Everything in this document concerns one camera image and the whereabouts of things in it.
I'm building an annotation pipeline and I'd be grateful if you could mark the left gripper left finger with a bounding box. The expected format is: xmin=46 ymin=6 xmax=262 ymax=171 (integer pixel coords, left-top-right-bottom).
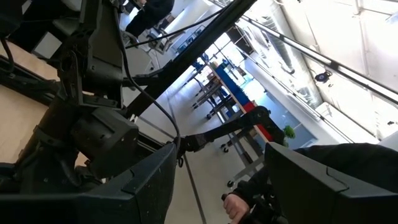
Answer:
xmin=77 ymin=142 xmax=178 ymax=224

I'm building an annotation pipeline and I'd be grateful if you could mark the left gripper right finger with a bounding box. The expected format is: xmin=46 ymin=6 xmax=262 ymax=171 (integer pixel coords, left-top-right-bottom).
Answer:
xmin=264 ymin=142 xmax=349 ymax=224

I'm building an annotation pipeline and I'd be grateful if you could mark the black handheld device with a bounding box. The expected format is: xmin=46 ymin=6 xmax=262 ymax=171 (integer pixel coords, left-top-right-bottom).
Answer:
xmin=248 ymin=192 xmax=289 ymax=224

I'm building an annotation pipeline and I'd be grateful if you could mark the green leafy plant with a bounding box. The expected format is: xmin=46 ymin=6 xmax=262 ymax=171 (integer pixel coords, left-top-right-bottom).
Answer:
xmin=283 ymin=124 xmax=296 ymax=147

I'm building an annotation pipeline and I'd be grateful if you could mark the person's hand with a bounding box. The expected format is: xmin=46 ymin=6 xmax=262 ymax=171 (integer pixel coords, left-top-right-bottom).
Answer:
xmin=222 ymin=192 xmax=251 ymax=224

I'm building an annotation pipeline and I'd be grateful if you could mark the black desk crossbar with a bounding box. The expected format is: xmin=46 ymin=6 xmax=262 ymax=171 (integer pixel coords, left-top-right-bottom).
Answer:
xmin=178 ymin=105 xmax=287 ymax=153

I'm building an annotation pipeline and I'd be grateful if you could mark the blue red top table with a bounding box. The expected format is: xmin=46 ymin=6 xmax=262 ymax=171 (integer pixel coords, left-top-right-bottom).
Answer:
xmin=191 ymin=60 xmax=276 ymax=144

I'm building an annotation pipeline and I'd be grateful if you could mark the grey office chair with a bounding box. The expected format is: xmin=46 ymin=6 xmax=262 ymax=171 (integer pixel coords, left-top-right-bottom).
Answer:
xmin=149 ymin=18 xmax=178 ymax=55

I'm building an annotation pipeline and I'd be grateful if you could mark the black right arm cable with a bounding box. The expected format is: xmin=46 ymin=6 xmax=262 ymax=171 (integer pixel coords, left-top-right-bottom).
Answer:
xmin=113 ymin=6 xmax=184 ymax=169

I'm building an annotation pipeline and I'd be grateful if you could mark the black ceiling cable reel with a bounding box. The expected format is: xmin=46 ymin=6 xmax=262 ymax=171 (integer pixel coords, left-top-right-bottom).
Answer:
xmin=314 ymin=70 xmax=333 ymax=84

